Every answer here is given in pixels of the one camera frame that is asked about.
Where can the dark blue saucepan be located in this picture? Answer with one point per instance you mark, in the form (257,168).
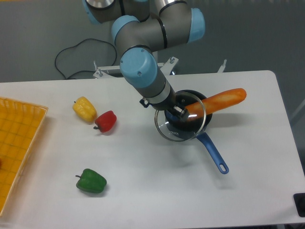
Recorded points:
(204,138)

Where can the black object at table corner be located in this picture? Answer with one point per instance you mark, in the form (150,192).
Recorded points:
(299,199)

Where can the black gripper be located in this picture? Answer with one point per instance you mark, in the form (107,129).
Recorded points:
(168,103)

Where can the glass pot lid blue knob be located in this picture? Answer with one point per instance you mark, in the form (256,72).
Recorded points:
(177,131)

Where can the white bracket with bolt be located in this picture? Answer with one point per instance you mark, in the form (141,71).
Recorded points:
(222,67)

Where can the green toy bell pepper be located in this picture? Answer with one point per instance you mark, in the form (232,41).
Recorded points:
(91,181)

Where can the red toy bell pepper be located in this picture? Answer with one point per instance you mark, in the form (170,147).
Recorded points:
(105,122)

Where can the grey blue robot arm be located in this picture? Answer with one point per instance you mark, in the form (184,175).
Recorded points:
(137,34)

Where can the yellow toy bell pepper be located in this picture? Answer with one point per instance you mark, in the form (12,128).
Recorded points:
(84,109)

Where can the toy baguette bread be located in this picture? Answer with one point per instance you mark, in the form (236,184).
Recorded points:
(216,102)

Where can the yellow woven basket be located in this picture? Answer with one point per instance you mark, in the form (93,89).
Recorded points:
(19,125)

